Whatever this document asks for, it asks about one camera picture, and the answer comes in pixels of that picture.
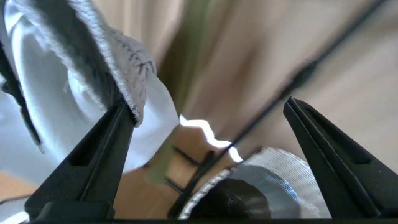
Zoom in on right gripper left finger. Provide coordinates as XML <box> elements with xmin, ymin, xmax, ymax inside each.
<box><xmin>24</xmin><ymin>101</ymin><xmax>137</xmax><ymax>220</ymax></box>

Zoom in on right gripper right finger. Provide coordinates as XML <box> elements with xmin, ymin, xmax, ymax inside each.
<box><xmin>282</xmin><ymin>95</ymin><xmax>398</xmax><ymax>218</ymax></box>

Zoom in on pale grey shorts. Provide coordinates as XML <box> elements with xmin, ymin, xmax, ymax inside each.
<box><xmin>0</xmin><ymin>0</ymin><xmax>181</xmax><ymax>187</ymax></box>

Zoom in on green printed shirt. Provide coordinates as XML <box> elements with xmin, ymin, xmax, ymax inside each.
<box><xmin>144</xmin><ymin>0</ymin><xmax>215</xmax><ymax>184</ymax></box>

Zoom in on white laundry basket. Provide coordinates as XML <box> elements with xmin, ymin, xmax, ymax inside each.
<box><xmin>178</xmin><ymin>146</ymin><xmax>332</xmax><ymax>220</ymax></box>

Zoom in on black clothes rack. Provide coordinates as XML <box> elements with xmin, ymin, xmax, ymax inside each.
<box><xmin>164</xmin><ymin>0</ymin><xmax>389</xmax><ymax>218</ymax></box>

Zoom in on beige curtain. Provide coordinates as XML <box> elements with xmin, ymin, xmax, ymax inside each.
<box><xmin>93</xmin><ymin>0</ymin><xmax>398</xmax><ymax>175</ymax></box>

